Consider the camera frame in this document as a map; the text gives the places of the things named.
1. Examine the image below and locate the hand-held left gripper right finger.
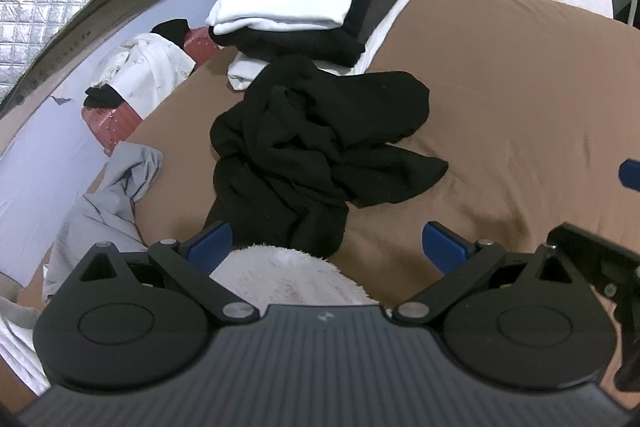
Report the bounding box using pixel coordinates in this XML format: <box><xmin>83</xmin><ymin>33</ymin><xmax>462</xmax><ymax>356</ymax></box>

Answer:
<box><xmin>392</xmin><ymin>221</ymin><xmax>576</xmax><ymax>328</ymax></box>

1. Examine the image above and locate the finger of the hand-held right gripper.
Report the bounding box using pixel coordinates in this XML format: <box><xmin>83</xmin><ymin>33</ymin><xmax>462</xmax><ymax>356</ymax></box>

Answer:
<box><xmin>618</xmin><ymin>158</ymin><xmax>640</xmax><ymax>191</ymax></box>

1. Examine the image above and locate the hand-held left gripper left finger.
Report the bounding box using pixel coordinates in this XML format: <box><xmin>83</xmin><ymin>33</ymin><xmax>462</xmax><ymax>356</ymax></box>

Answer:
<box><xmin>70</xmin><ymin>221</ymin><xmax>261</xmax><ymax>325</ymax></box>

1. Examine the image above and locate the black garment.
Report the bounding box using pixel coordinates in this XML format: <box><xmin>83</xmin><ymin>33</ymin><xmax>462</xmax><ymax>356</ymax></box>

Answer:
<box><xmin>202</xmin><ymin>57</ymin><xmax>450</xmax><ymax>260</ymax></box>
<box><xmin>209</xmin><ymin>0</ymin><xmax>391</xmax><ymax>68</ymax></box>

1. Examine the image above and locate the red basket with clothes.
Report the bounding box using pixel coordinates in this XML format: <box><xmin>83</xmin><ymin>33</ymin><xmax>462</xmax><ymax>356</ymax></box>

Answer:
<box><xmin>80</xmin><ymin>26</ymin><xmax>223</xmax><ymax>158</ymax></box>

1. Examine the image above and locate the white terry towel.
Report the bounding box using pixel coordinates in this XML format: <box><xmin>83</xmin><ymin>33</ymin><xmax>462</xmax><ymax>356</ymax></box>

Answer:
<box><xmin>207</xmin><ymin>244</ymin><xmax>381</xmax><ymax>308</ymax></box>

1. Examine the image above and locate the grey garment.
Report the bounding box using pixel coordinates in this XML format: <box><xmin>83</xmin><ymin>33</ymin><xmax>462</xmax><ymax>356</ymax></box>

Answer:
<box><xmin>42</xmin><ymin>142</ymin><xmax>166</xmax><ymax>303</ymax></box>

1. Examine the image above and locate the brown bed sheet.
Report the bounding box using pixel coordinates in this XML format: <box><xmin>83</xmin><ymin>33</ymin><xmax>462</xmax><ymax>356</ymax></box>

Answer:
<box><xmin>0</xmin><ymin>0</ymin><xmax>640</xmax><ymax>408</ymax></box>

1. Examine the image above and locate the white folded garment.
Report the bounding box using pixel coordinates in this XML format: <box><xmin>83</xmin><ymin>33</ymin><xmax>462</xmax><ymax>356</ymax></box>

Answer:
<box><xmin>227</xmin><ymin>0</ymin><xmax>425</xmax><ymax>92</ymax></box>

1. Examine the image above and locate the white printed garment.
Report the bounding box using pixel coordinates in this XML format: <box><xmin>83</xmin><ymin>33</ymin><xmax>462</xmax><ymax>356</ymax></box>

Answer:
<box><xmin>105</xmin><ymin>32</ymin><xmax>197</xmax><ymax>120</ymax></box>

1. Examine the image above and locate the small black cloth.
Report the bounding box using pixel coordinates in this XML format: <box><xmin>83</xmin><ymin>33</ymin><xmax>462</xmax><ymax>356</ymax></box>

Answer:
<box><xmin>150</xmin><ymin>19</ymin><xmax>193</xmax><ymax>44</ymax></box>
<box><xmin>84</xmin><ymin>86</ymin><xmax>126</xmax><ymax>110</ymax></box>

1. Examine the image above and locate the black folded garment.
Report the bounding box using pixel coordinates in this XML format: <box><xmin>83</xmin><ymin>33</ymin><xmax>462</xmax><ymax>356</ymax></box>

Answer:
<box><xmin>209</xmin><ymin>0</ymin><xmax>391</xmax><ymax>68</ymax></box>

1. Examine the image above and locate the white cloth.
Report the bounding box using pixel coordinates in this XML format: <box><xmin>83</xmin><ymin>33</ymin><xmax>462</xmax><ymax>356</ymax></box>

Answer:
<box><xmin>0</xmin><ymin>292</ymin><xmax>51</xmax><ymax>395</ymax></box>

